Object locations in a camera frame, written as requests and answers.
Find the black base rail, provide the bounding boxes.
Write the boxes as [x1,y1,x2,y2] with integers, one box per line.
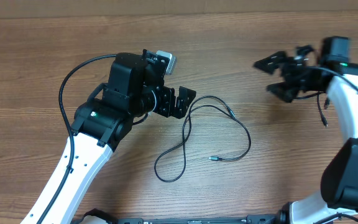
[71,208,291,224]

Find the black usb cable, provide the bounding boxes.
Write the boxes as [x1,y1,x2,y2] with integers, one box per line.
[316,93,331,128]
[153,95,252,184]

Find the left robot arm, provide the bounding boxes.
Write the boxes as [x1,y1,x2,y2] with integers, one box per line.
[23,50,196,223]

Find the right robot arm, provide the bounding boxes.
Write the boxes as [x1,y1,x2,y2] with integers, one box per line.
[254,36,358,223]

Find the cardboard board backdrop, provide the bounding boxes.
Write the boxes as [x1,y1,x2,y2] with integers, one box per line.
[0,0,358,19]

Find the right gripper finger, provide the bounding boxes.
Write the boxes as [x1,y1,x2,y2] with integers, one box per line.
[253,51,288,75]
[266,82,300,103]

